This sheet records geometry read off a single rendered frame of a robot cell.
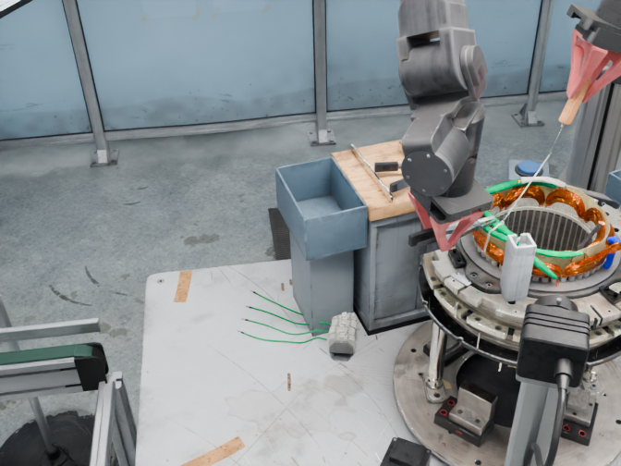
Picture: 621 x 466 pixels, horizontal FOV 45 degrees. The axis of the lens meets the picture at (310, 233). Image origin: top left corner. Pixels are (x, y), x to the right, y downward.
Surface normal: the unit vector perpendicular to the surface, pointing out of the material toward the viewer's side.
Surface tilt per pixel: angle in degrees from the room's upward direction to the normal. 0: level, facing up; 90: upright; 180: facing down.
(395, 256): 90
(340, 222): 90
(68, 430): 0
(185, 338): 0
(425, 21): 68
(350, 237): 90
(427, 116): 22
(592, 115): 90
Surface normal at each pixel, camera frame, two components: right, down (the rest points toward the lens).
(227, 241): -0.03, -0.80
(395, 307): 0.32, 0.56
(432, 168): -0.46, 0.60
